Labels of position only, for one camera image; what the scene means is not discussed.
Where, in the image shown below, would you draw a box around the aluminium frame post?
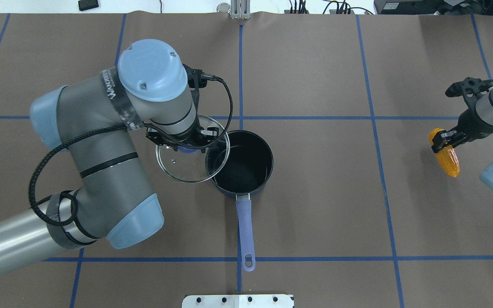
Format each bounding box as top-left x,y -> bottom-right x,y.
229,0 -> 252,20

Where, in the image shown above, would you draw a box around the orange black power strip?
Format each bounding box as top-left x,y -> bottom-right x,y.
282,0 -> 377,15

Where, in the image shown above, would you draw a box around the black laptop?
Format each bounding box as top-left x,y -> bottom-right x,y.
373,0 -> 493,16

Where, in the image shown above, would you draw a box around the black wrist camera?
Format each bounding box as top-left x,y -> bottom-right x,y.
183,64 -> 219,89
445,77 -> 493,109

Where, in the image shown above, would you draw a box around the glass pot lid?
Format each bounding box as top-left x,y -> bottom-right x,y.
155,115 -> 231,184

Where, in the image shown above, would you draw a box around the dark blue saucepan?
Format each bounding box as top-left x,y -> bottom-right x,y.
205,130 -> 273,272

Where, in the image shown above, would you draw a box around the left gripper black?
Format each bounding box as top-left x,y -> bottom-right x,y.
146,123 -> 220,148

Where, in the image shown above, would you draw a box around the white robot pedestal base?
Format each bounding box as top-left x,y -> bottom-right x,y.
181,294 -> 295,308

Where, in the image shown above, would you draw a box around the small black device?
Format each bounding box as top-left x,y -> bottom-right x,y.
77,0 -> 99,12

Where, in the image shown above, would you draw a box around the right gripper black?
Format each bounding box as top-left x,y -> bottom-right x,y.
431,109 -> 493,154

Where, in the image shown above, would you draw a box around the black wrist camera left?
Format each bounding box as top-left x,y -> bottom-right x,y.
183,64 -> 219,89

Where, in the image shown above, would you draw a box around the yellow corn cob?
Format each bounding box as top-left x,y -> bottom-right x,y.
428,128 -> 460,178

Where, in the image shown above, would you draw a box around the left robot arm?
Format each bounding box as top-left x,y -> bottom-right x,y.
0,39 -> 218,275

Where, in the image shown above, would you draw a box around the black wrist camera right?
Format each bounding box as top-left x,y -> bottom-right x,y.
445,77 -> 493,109

